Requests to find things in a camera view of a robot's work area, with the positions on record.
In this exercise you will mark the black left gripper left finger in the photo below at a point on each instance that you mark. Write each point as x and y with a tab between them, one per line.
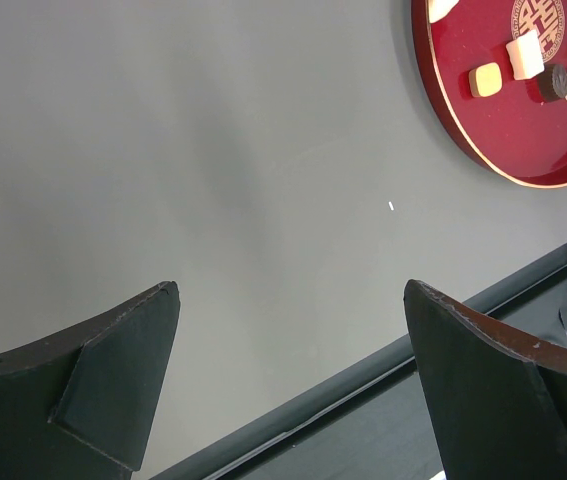
80	403

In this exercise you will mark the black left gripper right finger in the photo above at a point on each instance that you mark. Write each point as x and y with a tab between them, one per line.
496	396

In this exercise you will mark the dark round ridged chocolate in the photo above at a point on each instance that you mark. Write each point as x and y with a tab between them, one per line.
552	83

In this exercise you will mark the tan rounded square chocolate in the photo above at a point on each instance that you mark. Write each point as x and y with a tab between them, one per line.
485	80

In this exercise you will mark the white rectangular chocolate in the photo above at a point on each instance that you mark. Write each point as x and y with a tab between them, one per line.
525	55

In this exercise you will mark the white heart chocolate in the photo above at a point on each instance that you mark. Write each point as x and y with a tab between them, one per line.
438	9

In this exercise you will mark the round dark red plate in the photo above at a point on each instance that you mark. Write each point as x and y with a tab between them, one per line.
513	133

